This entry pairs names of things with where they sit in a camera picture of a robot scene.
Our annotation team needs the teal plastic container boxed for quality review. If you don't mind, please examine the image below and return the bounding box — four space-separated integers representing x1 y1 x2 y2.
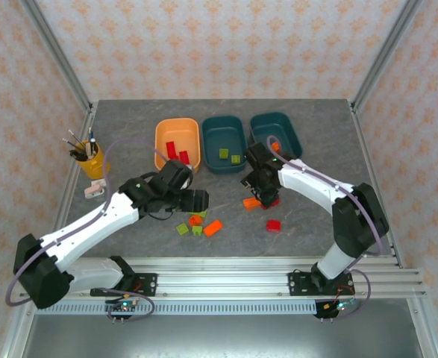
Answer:
201 115 248 175
248 111 304 160

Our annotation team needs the orange plastic container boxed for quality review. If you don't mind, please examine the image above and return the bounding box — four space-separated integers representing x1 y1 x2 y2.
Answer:
154 117 201 175

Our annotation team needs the pink and white stapler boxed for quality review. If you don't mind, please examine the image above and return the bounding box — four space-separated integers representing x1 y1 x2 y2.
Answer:
84 178 105 200

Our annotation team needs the yellow pen cup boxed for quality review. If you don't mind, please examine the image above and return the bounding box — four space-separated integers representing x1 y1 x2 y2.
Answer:
77 140 104 179

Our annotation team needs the aluminium mounting beam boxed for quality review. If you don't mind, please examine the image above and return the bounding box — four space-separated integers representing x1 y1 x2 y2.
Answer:
19 256 427 300

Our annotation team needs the small circuit board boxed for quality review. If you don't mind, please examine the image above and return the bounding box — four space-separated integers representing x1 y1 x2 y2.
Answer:
105 293 142 311
322 298 357 313

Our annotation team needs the grey metal panel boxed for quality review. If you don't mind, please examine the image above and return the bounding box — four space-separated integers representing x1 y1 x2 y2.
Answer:
20 315 428 358

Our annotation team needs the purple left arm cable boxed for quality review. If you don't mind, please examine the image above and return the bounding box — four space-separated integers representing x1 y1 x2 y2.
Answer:
4 137 175 324

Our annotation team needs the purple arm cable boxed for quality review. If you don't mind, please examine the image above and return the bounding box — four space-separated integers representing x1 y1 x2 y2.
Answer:
266 134 384 322
4 137 175 324

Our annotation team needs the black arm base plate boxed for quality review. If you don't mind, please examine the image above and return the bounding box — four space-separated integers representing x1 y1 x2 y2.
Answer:
287 271 354 298
90 273 158 298

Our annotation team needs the aluminium table side rail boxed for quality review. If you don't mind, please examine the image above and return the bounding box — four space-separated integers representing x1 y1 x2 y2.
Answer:
348 99 407 269
38 111 97 270

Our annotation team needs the grey slotted cable duct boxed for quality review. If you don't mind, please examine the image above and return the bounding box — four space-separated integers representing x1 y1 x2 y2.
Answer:
35 302 354 316

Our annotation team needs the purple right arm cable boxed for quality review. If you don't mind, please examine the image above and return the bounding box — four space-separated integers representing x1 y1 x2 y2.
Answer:
266 134 384 322

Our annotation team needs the aluminium frame post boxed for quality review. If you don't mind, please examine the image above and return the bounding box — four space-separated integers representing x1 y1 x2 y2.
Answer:
0 298 40 358
351 0 423 113
407 298 438 358
19 0 94 115

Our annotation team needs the lower aluminium frame post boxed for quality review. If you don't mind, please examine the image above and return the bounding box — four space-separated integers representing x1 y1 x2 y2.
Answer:
407 298 438 358
0 298 40 358

